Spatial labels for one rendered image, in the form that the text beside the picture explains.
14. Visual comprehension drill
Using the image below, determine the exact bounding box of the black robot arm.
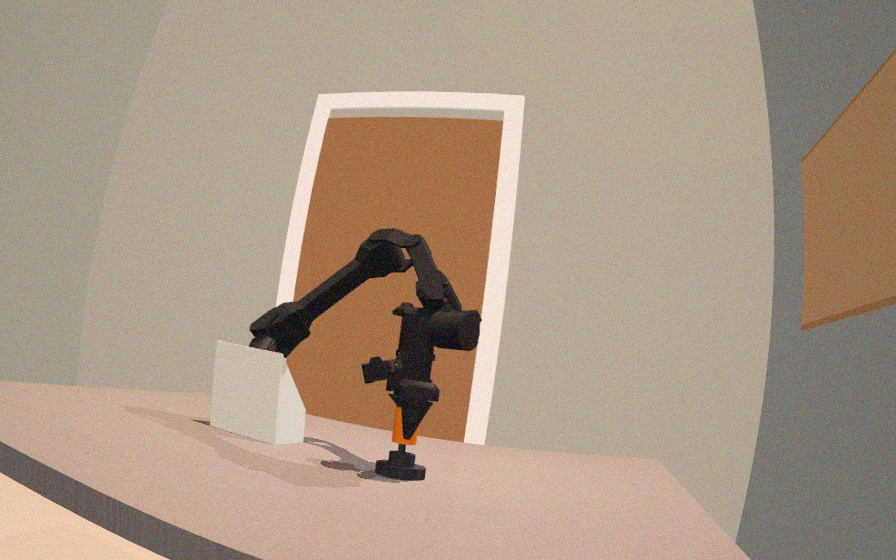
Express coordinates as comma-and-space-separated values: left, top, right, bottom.
248, 229, 482, 384

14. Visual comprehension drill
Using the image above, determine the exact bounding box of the dark grey round pedestal with shaft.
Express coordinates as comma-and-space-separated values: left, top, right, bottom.
375, 443, 426, 481

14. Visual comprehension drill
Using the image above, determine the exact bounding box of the orange knob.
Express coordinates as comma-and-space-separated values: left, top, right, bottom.
392, 407, 419, 445

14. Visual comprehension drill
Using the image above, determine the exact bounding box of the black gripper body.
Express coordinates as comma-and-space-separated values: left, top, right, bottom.
386, 343, 440, 402

